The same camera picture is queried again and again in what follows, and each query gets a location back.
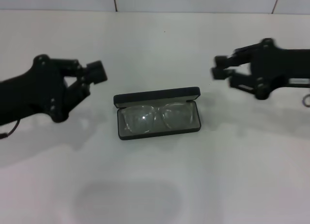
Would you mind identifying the black glasses case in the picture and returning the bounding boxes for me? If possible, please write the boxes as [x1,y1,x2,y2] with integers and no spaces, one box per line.
[113,86,202,141]

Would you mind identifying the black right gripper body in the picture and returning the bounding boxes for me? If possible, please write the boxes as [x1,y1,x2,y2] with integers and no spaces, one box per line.
[248,37,310,101]

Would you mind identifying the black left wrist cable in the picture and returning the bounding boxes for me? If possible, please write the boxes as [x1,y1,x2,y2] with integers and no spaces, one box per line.
[0,118,20,140]

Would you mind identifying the clear white glasses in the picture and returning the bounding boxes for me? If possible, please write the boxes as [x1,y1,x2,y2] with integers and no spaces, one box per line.
[122,101,195,135]

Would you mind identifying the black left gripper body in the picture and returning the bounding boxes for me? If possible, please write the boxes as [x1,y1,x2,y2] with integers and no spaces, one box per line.
[0,54,71,123]

